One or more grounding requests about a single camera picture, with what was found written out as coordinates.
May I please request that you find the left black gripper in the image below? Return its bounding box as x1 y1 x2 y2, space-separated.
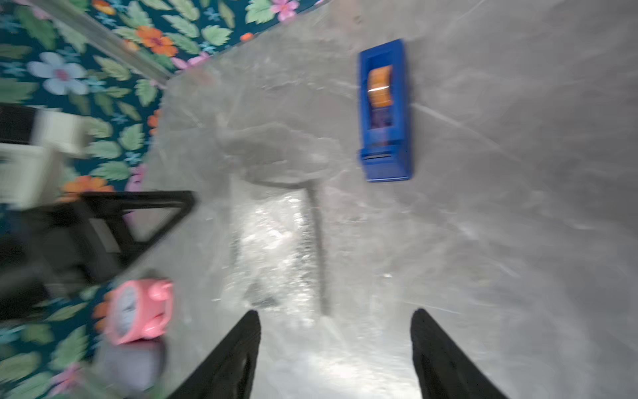
1 191 196 319

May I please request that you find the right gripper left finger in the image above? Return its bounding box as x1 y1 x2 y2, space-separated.
169 310 262 399

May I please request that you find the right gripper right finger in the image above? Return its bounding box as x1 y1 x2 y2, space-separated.
410 309 506 399

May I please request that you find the pink toy clock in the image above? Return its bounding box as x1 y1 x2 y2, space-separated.
105 279 174 345

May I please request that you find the blue tape dispenser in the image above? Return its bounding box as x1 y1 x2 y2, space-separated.
358 39 413 182

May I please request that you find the orange tape roll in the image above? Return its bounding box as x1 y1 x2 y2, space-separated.
367 66 393 108

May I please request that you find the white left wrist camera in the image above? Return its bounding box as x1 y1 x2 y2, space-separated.
1 103 91 209

